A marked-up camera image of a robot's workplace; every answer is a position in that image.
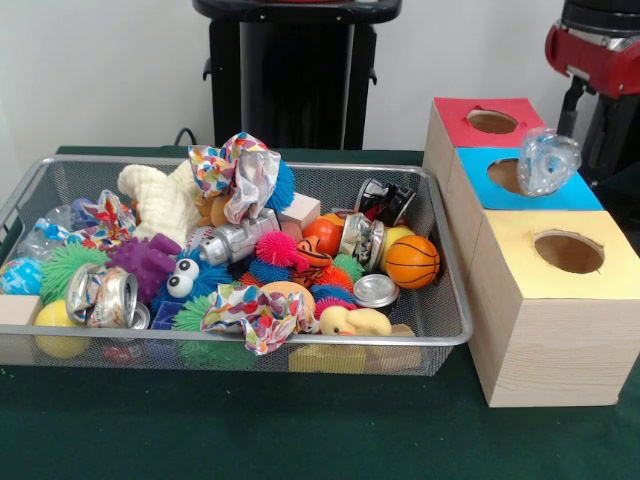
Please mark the silver toy robot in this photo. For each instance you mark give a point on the silver toy robot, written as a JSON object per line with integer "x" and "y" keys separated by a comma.
{"x": 225, "y": 245}

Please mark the yellow ball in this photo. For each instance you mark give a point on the yellow ball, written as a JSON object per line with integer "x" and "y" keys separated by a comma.
{"x": 50, "y": 315}

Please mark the green spiky rubber ball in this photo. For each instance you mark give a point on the green spiky rubber ball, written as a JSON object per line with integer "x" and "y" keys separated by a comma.
{"x": 65, "y": 270}

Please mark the purple knobby rubber ball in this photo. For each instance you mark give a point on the purple knobby rubber ball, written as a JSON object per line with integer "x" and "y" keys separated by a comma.
{"x": 145, "y": 262}

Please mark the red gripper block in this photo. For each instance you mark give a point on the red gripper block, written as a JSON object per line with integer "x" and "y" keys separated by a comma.
{"x": 600, "y": 70}

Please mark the cream waffle cloth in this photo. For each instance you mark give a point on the cream waffle cloth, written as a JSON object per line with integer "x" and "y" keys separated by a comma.
{"x": 160, "y": 200}

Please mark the wooden box with three holes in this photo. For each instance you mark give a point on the wooden box with three holes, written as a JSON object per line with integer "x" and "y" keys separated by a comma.
{"x": 560, "y": 350}

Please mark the blue spiky rubber ball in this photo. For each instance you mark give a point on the blue spiky rubber ball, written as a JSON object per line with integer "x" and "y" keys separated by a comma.
{"x": 282, "y": 185}

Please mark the blue globe ball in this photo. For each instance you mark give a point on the blue globe ball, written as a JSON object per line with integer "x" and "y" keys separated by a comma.
{"x": 20, "y": 276}

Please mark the black upright panel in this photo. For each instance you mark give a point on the black upright panel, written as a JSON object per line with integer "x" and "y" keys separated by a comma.
{"x": 632, "y": 150}

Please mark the crushed silver drink can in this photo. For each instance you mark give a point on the crushed silver drink can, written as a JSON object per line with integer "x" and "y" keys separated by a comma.
{"x": 102, "y": 297}

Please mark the dark green side tablecloth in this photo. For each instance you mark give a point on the dark green side tablecloth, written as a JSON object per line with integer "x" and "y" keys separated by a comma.
{"x": 625, "y": 200}

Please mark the orange toy basketball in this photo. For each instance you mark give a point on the orange toy basketball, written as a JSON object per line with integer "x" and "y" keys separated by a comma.
{"x": 412, "y": 262}

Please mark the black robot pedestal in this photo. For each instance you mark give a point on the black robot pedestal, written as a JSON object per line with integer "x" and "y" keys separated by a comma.
{"x": 300, "y": 75}

